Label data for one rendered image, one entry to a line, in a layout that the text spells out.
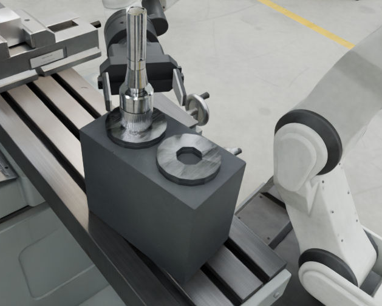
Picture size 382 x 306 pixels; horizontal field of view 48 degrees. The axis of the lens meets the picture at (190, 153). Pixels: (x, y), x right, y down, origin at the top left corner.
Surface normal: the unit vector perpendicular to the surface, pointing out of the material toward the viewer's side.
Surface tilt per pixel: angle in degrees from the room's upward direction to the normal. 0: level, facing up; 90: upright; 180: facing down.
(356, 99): 90
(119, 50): 0
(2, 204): 90
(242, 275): 0
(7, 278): 90
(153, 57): 0
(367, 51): 90
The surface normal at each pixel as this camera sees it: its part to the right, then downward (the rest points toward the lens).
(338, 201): 0.66, -0.02
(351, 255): 0.55, -0.23
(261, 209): 0.08, -0.72
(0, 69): 0.68, 0.55
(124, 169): -0.63, 0.50
